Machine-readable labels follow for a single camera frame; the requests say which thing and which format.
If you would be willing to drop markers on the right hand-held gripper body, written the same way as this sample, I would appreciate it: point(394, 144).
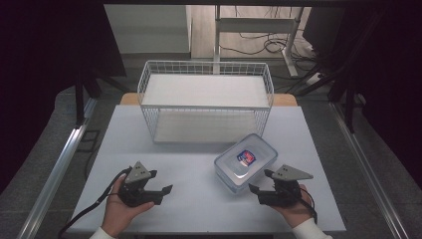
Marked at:
point(288, 191)

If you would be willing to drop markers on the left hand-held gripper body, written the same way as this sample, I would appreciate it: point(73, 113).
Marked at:
point(134, 192)

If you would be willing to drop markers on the clear plastic food container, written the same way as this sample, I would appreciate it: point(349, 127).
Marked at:
point(245, 162)

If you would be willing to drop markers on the person's right hand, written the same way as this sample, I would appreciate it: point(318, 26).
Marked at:
point(295, 212)

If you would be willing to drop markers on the person's left hand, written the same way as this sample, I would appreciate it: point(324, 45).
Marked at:
point(116, 212)

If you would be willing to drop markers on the white table cover sheet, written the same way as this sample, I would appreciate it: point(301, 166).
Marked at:
point(199, 179)

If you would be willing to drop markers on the white liner board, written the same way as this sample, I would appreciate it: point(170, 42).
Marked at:
point(205, 91)

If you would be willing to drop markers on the black metal stand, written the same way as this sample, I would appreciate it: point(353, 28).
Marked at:
point(350, 99)
point(79, 99)

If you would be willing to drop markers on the white power strip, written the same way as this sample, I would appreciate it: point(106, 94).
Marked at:
point(314, 78)

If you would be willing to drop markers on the white cabinet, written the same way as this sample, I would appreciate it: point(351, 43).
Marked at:
point(149, 30)

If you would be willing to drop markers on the dark curtain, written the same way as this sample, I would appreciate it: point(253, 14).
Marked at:
point(36, 66)
point(391, 83)

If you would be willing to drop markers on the aluminium floor rail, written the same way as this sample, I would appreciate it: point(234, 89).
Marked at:
point(368, 169)
point(56, 169)

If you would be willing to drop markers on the white metal desk frame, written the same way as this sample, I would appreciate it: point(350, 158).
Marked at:
point(255, 25)

